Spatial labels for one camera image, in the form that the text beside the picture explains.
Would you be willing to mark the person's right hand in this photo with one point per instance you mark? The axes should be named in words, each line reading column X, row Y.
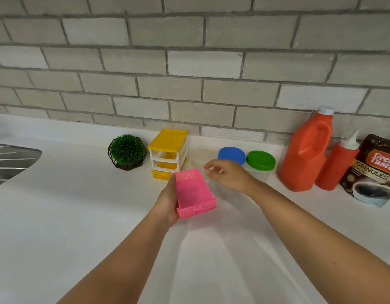
column 234, row 178

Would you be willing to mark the person's left hand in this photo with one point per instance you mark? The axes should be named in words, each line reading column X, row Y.
column 166, row 205

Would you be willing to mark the blue round lid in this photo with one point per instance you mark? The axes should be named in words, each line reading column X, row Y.
column 231, row 154

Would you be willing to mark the pink plastic basket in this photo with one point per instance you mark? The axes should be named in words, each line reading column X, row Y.
column 193, row 193

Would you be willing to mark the green round lid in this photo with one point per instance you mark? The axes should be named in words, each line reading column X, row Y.
column 261, row 159

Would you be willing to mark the yellow white mini drawer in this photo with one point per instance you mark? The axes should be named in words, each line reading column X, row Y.
column 184, row 155

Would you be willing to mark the green plant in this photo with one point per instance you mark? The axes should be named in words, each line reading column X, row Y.
column 127, row 151

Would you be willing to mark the orange jug with white cap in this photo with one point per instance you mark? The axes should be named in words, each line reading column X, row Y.
column 304, row 158

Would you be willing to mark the orange squeeze bottle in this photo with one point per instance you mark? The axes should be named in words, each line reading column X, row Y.
column 336, row 167

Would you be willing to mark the brown coffee pouch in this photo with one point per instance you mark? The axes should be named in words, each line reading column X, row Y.
column 372, row 174

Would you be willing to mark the person's right forearm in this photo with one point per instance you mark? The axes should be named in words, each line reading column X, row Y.
column 325, row 246

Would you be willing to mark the person's left forearm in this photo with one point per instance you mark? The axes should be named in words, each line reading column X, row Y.
column 119, row 265

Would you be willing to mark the white countertop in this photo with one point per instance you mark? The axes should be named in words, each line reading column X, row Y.
column 71, row 218

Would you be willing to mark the grey metal object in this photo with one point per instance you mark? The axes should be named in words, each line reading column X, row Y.
column 8, row 164

